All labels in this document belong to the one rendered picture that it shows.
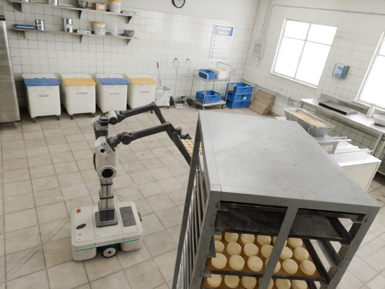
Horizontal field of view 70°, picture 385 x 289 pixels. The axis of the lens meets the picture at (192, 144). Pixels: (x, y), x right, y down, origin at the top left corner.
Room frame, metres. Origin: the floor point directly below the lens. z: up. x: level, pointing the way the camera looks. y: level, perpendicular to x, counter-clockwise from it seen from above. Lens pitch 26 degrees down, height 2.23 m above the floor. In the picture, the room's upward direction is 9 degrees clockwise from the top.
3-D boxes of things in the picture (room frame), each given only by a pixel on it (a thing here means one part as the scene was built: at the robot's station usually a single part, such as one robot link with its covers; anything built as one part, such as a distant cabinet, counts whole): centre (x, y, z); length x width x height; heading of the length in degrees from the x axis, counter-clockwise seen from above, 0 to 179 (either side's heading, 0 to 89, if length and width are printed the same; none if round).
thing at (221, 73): (7.06, -0.36, 0.89); 0.44 x 0.36 x 0.20; 44
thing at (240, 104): (7.44, -1.04, 0.10); 0.60 x 0.40 x 0.20; 123
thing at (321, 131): (3.04, -1.27, 1.25); 0.56 x 0.29 x 0.14; 26
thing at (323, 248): (0.95, -0.47, 1.59); 0.64 x 0.03 x 0.03; 5
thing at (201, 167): (0.92, -0.08, 1.59); 0.64 x 0.03 x 0.03; 5
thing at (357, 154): (3.06, -1.78, 0.88); 1.28 x 0.01 x 0.07; 116
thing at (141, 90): (5.95, 1.34, 0.38); 0.64 x 0.54 x 0.77; 33
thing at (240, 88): (7.44, -1.04, 0.50); 0.60 x 0.40 x 0.20; 128
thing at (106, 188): (2.07, 0.74, 0.53); 0.11 x 0.11 x 0.40; 26
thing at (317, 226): (0.93, -0.28, 1.68); 0.60 x 0.40 x 0.02; 5
